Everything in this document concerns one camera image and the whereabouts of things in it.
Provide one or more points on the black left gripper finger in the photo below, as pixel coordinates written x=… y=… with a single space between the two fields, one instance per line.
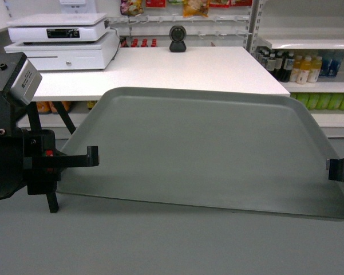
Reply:
x=57 y=159

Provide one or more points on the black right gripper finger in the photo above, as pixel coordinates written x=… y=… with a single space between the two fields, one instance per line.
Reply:
x=335 y=169

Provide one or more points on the yellow snack bag hanging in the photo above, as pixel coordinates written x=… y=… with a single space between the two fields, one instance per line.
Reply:
x=195 y=7

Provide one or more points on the white checkout counter table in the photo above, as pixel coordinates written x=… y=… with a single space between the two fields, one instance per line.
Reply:
x=213 y=68

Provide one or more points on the white checkout scale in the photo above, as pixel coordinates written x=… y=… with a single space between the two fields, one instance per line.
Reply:
x=86 y=27

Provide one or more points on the grey rectangular serving tray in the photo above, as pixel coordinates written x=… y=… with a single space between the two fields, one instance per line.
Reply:
x=238 y=151

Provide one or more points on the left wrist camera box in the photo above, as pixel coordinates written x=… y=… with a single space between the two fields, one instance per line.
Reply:
x=19 y=79

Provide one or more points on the black round barcode scanner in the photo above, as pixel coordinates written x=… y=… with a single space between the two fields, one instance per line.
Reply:
x=177 y=35

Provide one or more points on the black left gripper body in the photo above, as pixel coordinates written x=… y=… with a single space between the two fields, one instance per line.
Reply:
x=20 y=164

